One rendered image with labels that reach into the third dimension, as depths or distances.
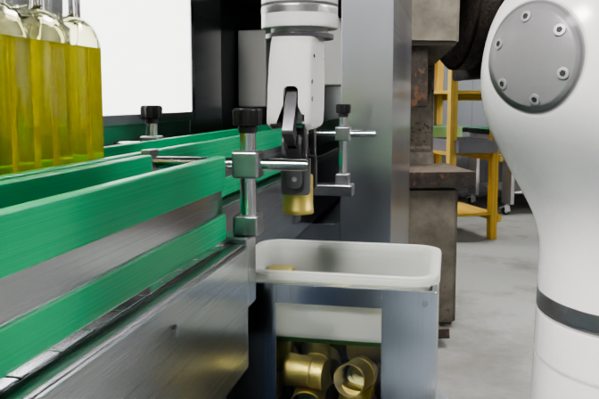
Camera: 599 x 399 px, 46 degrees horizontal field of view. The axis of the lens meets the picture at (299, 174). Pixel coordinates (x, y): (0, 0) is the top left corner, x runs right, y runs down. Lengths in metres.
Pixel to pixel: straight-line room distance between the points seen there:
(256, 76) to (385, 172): 0.40
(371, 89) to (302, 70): 0.78
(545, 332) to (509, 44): 0.21
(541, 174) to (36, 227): 0.30
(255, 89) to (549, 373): 1.26
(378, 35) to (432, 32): 2.18
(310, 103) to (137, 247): 0.30
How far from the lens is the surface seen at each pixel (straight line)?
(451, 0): 3.74
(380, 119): 1.52
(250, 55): 1.70
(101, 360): 0.43
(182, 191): 0.57
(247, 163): 0.69
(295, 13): 0.76
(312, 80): 0.75
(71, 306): 0.43
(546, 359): 0.54
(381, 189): 1.53
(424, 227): 3.69
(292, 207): 0.79
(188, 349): 0.56
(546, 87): 0.42
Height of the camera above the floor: 1.19
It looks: 6 degrees down
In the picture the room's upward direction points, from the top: straight up
